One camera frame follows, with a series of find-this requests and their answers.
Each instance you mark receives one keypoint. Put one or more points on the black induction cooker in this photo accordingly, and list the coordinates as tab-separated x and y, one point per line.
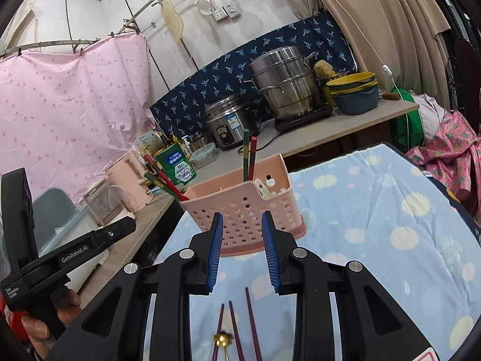
300	123

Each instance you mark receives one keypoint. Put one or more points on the green pouch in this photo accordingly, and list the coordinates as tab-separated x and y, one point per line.
176	165

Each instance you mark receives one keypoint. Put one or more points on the pink electric kettle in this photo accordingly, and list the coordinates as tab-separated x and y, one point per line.
126	182

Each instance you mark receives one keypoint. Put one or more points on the red chopstick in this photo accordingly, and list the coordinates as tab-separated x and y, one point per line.
253	158
154	165

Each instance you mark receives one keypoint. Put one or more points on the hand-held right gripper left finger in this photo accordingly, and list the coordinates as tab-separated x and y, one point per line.
214	252

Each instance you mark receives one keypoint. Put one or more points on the white clear kitchen appliance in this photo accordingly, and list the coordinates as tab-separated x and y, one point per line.
103	203

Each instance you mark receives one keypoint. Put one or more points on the gold flower spoon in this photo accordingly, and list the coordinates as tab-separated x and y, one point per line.
221	340

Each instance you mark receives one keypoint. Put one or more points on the steel steamer pot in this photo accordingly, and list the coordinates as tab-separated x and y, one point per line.
285	82

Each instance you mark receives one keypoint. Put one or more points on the white ceramic spoon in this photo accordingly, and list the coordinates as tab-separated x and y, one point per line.
262	188

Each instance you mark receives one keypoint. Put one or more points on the yellowish hand fan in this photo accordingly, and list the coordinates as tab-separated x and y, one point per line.
173	20

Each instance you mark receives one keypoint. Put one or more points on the beige curtain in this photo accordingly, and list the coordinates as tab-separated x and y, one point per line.
375	18

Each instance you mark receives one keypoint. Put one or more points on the dark wooden chair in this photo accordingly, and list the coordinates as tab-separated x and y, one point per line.
461	56

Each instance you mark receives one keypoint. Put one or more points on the blue patterned tablecloth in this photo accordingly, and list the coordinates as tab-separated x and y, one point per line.
375	233

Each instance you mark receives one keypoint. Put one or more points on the dark sauce bottle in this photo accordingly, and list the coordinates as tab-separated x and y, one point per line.
173	140

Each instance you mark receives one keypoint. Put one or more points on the brown loofah sponge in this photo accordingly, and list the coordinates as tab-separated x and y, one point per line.
323	69

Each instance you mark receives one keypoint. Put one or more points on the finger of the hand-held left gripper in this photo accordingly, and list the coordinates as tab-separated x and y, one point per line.
116	231

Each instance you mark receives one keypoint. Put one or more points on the blue plastic basin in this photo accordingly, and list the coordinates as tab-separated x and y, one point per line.
355	103

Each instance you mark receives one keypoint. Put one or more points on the wooden counter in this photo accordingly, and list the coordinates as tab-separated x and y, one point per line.
338	120

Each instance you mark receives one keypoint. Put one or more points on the small steel pot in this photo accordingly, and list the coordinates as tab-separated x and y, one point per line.
201	141

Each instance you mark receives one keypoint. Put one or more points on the white storage bin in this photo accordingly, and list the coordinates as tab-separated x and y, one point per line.
52	210

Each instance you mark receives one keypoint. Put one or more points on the wall power outlet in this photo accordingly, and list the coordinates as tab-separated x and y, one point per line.
225	13

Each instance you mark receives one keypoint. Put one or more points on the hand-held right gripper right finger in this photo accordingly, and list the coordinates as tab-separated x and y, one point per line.
270	252

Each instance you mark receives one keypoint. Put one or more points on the person's left hand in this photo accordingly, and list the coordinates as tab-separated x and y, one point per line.
35	332

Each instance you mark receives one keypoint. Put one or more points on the pink perforated utensil basket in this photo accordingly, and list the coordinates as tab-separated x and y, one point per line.
240	203

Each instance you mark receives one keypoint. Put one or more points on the white printed box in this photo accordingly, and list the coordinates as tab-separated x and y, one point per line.
148	141

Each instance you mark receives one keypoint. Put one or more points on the clear food container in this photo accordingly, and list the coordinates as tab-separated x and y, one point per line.
203	155

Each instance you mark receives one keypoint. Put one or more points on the yellow plastic basin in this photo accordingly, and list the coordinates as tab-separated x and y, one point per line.
349	79

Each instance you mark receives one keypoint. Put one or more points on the green cloth bag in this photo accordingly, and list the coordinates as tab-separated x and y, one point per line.
406	120

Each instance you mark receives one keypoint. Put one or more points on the steel rice cooker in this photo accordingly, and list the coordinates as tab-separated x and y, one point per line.
225	120

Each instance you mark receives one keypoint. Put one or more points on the pink dotted curtain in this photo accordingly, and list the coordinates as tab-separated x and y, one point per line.
67	120

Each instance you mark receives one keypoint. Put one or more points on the lavender cloth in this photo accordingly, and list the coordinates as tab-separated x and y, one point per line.
428	111

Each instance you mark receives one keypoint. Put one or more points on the pink pineapple print cloth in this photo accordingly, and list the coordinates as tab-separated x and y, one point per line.
447	158

